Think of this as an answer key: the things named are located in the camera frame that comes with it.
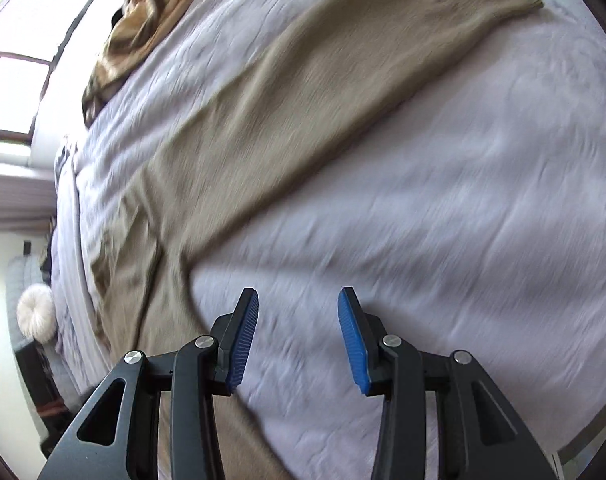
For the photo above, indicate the window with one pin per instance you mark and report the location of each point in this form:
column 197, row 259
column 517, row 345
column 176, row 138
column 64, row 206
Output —
column 28, row 35

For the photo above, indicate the brown satin cloth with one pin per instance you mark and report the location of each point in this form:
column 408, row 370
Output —
column 133, row 35

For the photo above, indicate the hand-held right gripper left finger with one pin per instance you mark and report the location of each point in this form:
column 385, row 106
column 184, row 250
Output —
column 244, row 330

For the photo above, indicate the tan knit garment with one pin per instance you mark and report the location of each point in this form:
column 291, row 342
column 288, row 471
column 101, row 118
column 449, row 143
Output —
column 283, row 135

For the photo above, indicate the white fluffy round cushion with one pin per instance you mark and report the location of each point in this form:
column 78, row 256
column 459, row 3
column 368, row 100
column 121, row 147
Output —
column 35, row 312

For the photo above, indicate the lilac embossed bed blanket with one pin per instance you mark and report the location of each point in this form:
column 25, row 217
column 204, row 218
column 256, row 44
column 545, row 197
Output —
column 433, row 210

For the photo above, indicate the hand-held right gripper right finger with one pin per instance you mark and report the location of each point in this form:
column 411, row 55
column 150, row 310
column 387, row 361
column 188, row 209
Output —
column 352, row 340

